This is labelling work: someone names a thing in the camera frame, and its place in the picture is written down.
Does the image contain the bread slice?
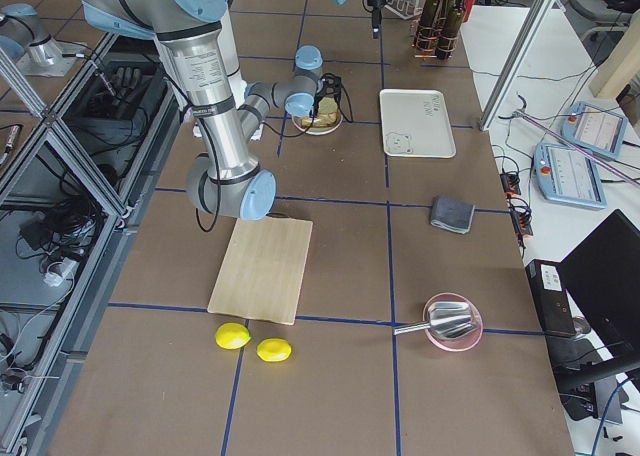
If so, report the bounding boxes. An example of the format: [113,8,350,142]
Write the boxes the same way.
[296,113,341,130]
[317,97,339,119]

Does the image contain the cream bear serving tray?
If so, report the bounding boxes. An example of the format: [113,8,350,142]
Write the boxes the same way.
[379,89,456,159]

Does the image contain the white round plate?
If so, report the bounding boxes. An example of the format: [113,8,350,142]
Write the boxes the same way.
[292,113,343,136]

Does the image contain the bread slice under egg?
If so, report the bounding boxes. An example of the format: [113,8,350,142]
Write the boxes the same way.
[296,113,341,130]

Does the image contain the dark green wine bottle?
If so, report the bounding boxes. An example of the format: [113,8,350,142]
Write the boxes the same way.
[414,0,443,54]

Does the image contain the grabber stick tool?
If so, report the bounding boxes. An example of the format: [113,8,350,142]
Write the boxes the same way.
[512,101,639,186]

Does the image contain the folded grey cloth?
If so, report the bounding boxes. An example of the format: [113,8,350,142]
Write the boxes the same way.
[430,195,476,234]

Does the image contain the wooden cutting board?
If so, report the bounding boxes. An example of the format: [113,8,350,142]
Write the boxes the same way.
[207,217,313,325]

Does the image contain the blue teach pendant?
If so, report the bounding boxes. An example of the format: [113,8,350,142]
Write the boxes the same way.
[534,143,607,210]
[561,101,628,160]

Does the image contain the yellow lemon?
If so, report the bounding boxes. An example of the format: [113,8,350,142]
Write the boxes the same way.
[256,338,292,363]
[214,322,252,350]

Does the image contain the metal scoop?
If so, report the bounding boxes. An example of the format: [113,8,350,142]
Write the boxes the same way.
[393,301,476,340]

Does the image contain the pink bowl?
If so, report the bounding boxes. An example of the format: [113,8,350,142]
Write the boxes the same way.
[422,292,484,352]

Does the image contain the black laptop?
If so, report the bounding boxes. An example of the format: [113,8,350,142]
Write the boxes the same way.
[525,209,639,392]

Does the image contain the copper wire bottle rack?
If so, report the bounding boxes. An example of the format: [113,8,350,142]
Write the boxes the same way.
[412,8,458,60]

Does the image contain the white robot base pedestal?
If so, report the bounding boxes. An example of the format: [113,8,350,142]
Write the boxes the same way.
[192,0,266,141]

